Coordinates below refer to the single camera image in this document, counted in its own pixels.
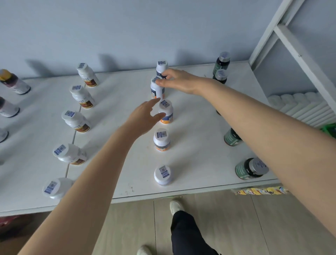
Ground person's left hand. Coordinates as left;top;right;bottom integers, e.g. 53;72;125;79
123;97;166;137

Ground person's right hand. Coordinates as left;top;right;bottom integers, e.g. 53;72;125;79
155;69;210;96

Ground white bottle blue label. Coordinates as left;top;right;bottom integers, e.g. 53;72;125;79
158;99;174;124
153;128;171;152
156;61;168;78
150;76;165;100

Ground white orange bottle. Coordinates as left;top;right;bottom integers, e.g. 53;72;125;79
154;165;174;186

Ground white metal shelf rack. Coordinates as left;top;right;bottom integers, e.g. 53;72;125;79
0;0;336;217

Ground person's right forearm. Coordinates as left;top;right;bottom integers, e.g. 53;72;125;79
199;80;336;237

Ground person's left forearm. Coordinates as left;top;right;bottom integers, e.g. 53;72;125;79
18;129;134;255

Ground person's right white shoe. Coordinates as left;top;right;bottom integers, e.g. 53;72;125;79
169;200;185;215

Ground person's black trousers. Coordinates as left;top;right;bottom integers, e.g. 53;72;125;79
170;211;220;255

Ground white radiator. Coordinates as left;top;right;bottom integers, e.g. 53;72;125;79
267;92;336;129

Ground yellow cartoon snack strip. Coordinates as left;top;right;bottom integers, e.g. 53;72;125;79
232;186;289;196

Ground green plastic basket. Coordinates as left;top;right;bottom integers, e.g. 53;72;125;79
320;123;336;138

